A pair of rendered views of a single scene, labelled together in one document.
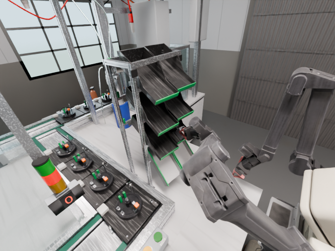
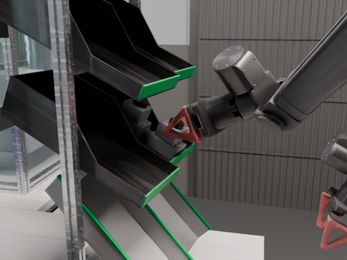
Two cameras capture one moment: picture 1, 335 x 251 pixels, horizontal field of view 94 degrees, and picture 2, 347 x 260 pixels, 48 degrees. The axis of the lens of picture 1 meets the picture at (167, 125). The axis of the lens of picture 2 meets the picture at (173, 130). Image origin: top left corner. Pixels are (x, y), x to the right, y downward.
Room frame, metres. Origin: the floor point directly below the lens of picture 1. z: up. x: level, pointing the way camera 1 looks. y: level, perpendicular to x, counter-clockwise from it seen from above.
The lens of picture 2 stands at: (0.08, 0.24, 1.45)
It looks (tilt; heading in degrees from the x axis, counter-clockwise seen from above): 15 degrees down; 334
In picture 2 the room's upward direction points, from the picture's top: straight up
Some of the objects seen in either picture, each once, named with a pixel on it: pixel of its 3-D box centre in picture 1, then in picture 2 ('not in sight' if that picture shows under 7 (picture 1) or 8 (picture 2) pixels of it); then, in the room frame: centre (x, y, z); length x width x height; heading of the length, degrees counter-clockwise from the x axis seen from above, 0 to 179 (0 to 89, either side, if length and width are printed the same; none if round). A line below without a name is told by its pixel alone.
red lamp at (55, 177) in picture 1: (51, 175); not in sight; (0.38, 0.44, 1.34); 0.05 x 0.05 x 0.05
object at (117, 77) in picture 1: (115, 84); not in sight; (1.43, 0.47, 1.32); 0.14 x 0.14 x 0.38
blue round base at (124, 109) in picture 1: (122, 114); not in sight; (1.43, 0.47, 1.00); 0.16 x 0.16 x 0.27
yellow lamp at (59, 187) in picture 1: (57, 184); not in sight; (0.38, 0.44, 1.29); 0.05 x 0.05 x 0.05
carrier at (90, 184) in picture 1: (100, 178); not in sight; (0.62, 0.42, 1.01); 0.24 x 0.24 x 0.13; 51
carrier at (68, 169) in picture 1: (80, 160); not in sight; (0.77, 0.61, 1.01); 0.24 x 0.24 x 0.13; 51
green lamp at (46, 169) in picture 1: (44, 166); not in sight; (0.38, 0.44, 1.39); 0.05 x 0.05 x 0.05
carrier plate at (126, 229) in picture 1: (129, 207); not in sight; (0.45, 0.23, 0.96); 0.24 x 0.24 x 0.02; 51
